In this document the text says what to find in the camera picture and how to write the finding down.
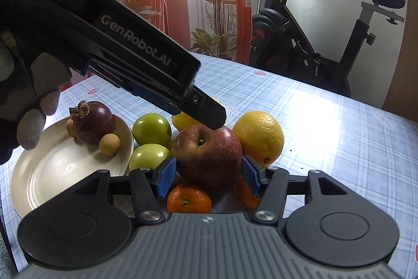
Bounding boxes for green apple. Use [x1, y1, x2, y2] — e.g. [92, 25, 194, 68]
[132, 113, 171, 148]
[128, 144, 170, 171]

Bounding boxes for cream round plate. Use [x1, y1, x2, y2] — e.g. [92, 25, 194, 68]
[10, 117, 134, 218]

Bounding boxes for red apple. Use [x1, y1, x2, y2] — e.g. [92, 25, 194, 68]
[171, 124, 242, 191]

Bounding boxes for small orange mandarin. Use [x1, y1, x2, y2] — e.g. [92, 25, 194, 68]
[237, 176, 261, 211]

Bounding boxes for grey gloved left hand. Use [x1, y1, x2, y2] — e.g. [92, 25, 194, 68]
[1, 31, 72, 164]

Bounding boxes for small tan longan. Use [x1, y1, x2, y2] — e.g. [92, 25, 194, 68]
[66, 119, 75, 137]
[99, 134, 121, 156]

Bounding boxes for yellow lemon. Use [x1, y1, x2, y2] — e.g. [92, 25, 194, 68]
[233, 110, 284, 167]
[171, 112, 199, 132]

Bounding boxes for dark purple mangosteen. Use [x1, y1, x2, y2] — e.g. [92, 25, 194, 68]
[69, 100, 115, 145]

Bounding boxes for black exercise bike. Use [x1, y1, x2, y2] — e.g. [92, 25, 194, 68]
[249, 0, 407, 96]

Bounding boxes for blue plaid strawberry tablecloth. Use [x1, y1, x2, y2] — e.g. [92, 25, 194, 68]
[1, 54, 417, 278]

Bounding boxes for brown wooden wardrobe panel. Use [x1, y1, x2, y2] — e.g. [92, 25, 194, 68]
[382, 0, 418, 121]

